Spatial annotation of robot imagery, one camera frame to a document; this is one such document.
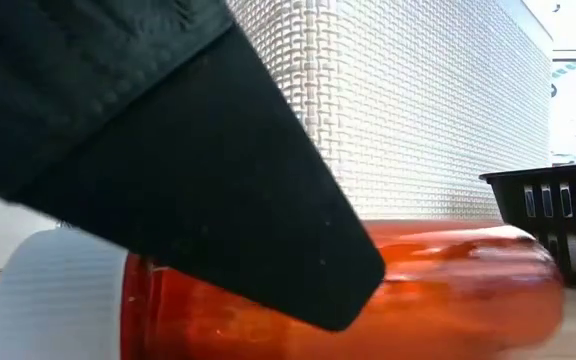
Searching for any red pill bottle white cap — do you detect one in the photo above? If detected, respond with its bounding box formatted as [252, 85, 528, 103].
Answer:
[0, 218, 568, 360]

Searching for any large white woven basket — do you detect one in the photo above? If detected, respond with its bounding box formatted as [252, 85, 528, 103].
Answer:
[225, 0, 554, 225]

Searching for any small black slotted basket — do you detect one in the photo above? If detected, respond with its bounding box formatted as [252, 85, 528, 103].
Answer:
[478, 160, 576, 291]

